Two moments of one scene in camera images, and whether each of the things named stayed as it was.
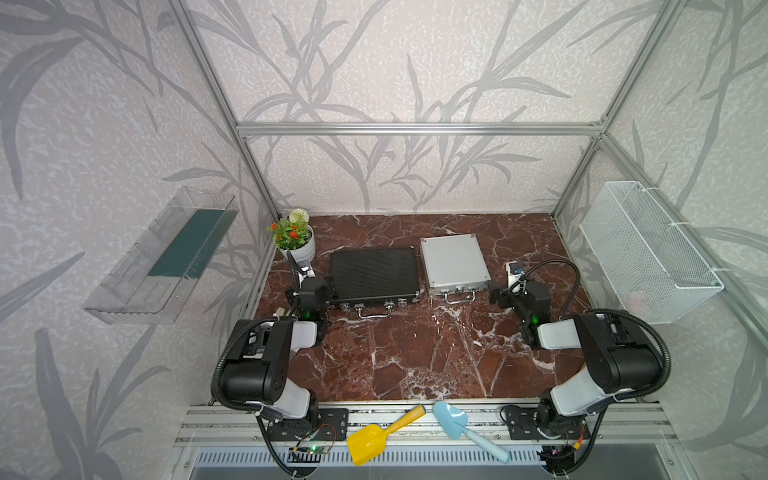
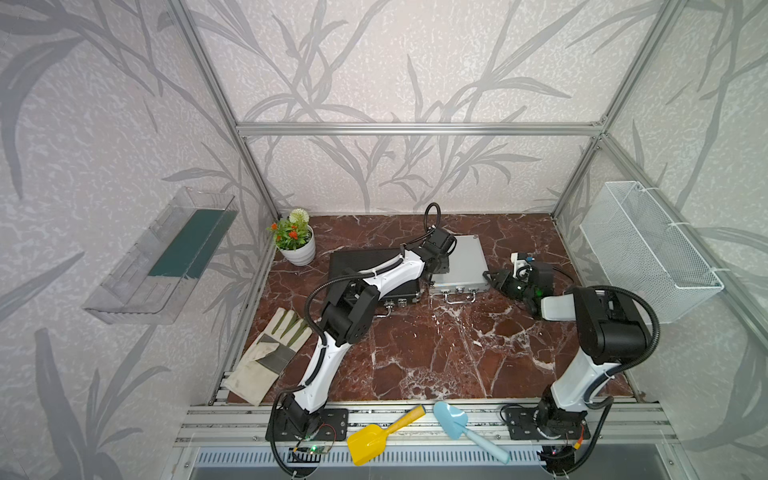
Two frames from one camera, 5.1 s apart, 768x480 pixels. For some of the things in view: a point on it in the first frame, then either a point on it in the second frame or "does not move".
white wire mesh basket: [656, 269] does not move
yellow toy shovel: [367, 441] does not move
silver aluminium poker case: [455, 267] does not move
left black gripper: [324, 292] to [446, 264]
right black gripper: [504, 295] to [502, 279]
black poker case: [374, 280] does not move
